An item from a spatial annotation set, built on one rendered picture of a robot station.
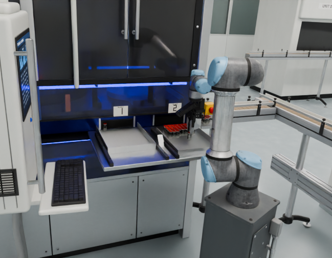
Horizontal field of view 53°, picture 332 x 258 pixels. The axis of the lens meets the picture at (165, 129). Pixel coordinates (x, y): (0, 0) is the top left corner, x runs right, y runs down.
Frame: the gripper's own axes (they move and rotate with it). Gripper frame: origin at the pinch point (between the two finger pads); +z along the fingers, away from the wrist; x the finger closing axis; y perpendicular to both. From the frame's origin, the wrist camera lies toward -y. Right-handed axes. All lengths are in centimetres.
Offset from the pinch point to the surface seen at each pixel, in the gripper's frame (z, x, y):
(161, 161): 5.7, -21.9, -24.7
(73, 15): -61, 11, -61
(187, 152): 3.9, -19.2, -9.2
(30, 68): -45, -38, -82
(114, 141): 5.1, 7.6, -42.2
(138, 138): 5.1, 7.3, -28.0
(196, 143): 5.2, -6.5, 2.1
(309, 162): 94, 98, 206
